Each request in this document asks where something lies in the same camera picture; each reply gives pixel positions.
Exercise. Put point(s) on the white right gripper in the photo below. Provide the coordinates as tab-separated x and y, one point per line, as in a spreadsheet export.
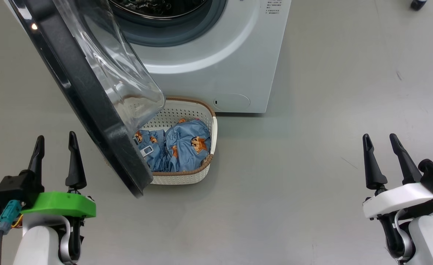
393	200

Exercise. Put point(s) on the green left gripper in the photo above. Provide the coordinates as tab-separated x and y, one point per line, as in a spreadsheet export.
62	204

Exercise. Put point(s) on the washing machine door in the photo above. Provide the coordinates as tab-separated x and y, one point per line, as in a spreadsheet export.
91	110

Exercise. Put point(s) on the blue cartoon print garment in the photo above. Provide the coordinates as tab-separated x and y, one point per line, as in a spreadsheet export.
157	162
183	147

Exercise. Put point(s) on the white front-load washing machine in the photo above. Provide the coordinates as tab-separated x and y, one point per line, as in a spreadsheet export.
220	73

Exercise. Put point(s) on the white perforated laundry basket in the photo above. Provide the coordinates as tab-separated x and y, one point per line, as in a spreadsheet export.
187	178

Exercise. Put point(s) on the black caster wheel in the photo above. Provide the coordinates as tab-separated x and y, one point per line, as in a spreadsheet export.
418	4

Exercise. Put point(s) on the printed text notice sticker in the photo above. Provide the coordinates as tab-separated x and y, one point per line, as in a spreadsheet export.
273	7

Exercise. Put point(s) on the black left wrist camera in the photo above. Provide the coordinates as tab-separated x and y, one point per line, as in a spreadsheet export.
14	187

